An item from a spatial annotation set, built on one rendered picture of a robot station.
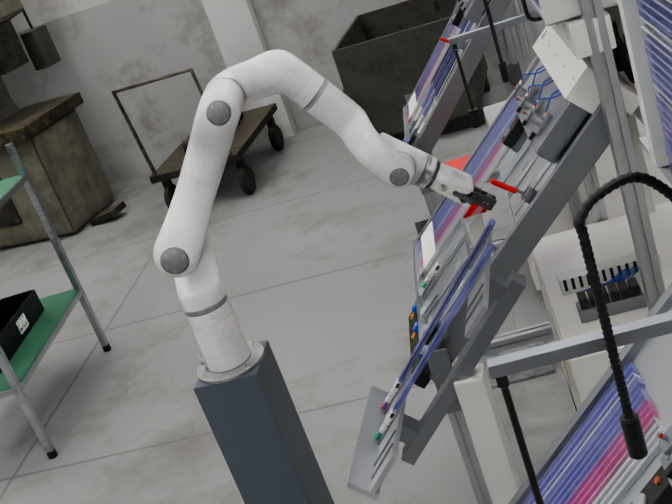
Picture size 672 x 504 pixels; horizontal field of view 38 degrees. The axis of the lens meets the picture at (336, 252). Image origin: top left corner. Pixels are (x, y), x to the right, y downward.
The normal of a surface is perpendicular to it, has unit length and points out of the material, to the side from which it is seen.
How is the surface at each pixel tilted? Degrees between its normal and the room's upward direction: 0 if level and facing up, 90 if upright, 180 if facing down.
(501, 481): 90
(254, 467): 90
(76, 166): 90
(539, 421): 0
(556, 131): 90
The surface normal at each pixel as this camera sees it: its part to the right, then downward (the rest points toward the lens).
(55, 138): 0.90, -0.15
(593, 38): -0.04, 0.40
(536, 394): -0.32, -0.87
